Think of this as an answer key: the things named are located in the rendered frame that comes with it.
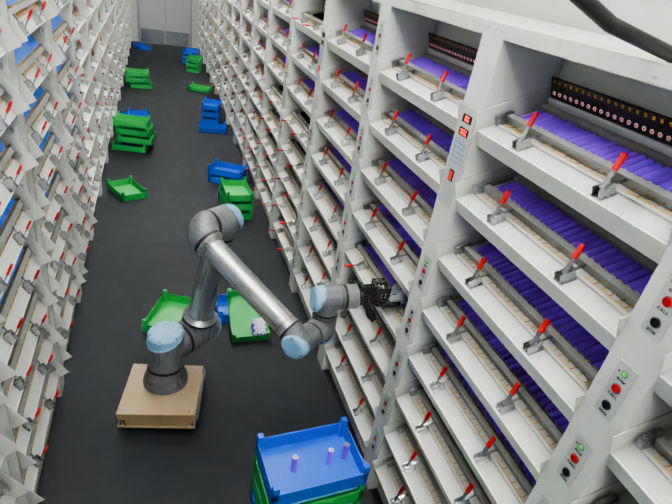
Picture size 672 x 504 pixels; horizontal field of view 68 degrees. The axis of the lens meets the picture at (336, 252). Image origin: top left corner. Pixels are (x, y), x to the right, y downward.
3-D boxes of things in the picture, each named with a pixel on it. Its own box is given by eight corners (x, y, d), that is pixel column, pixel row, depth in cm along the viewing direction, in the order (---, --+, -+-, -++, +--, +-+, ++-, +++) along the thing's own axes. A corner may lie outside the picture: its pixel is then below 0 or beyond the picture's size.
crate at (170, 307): (179, 338, 265) (179, 327, 261) (141, 332, 265) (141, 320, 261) (197, 306, 291) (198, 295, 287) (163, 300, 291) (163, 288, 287)
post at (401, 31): (321, 370, 261) (393, -5, 175) (316, 357, 269) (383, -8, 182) (357, 366, 268) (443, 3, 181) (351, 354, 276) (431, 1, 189)
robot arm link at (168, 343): (139, 363, 215) (137, 330, 207) (171, 345, 228) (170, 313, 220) (163, 379, 208) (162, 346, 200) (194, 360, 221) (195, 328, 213)
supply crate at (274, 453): (271, 509, 141) (273, 491, 137) (254, 450, 157) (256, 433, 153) (366, 484, 153) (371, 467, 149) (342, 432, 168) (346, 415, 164)
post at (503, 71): (368, 489, 205) (507, 24, 118) (360, 469, 213) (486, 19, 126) (411, 481, 212) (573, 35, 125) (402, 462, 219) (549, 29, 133)
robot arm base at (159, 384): (140, 396, 211) (139, 378, 207) (145, 366, 227) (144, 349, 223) (187, 394, 216) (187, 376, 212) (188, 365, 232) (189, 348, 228)
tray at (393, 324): (398, 346, 180) (395, 328, 174) (346, 258, 228) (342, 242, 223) (449, 327, 182) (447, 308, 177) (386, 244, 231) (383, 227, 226)
